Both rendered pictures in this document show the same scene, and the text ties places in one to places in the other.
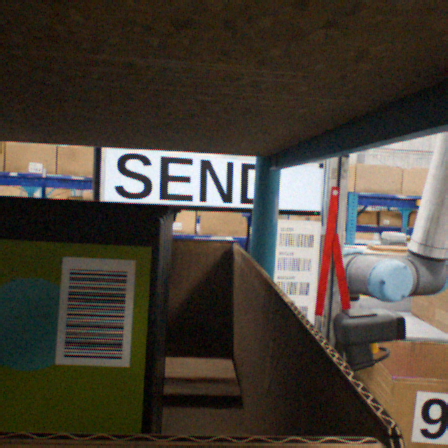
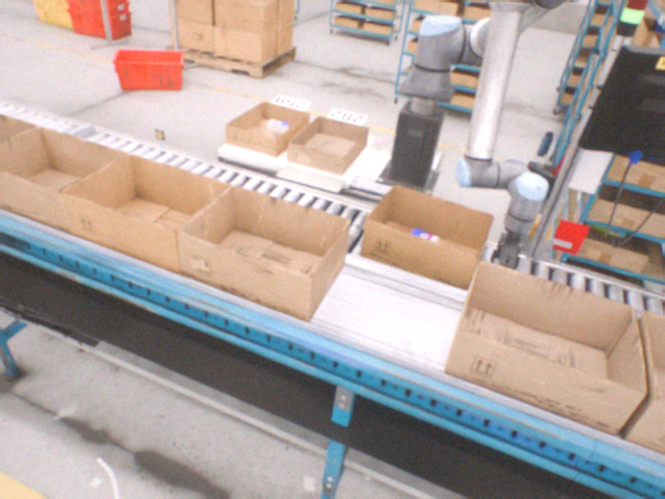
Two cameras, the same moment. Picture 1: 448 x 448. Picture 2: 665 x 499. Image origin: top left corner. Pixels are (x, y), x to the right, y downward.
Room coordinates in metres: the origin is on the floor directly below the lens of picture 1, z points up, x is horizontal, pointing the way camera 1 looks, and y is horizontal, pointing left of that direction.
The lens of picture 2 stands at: (2.71, -0.30, 1.82)
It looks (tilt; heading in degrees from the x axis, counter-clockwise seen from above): 36 degrees down; 203
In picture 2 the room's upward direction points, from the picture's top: 7 degrees clockwise
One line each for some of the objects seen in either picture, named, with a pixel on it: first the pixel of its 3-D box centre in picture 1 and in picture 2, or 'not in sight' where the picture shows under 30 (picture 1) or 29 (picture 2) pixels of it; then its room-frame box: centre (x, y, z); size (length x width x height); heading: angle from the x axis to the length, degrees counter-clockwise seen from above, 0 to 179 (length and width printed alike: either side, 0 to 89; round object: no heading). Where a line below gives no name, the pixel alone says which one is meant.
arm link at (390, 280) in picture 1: (381, 278); (512, 177); (1.14, -0.36, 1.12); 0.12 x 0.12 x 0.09; 29
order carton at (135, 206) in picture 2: not in sight; (153, 212); (1.77, -1.30, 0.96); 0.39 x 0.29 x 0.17; 94
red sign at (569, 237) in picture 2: not in sight; (560, 235); (0.93, -0.13, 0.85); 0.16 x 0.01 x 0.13; 94
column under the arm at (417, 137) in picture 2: not in sight; (416, 145); (0.65, -0.81, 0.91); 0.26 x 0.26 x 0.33; 7
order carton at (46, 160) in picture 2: not in sight; (54, 178); (1.80, -1.69, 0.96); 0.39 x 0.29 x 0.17; 94
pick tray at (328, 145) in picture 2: not in sight; (330, 144); (0.66, -1.23, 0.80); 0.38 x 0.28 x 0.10; 6
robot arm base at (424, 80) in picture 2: not in sight; (429, 75); (0.65, -0.81, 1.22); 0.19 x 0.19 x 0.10
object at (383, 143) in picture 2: not in sight; (334, 153); (0.61, -1.22, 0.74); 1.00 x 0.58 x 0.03; 97
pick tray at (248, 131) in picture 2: not in sight; (269, 128); (0.68, -1.57, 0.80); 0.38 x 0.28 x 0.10; 4
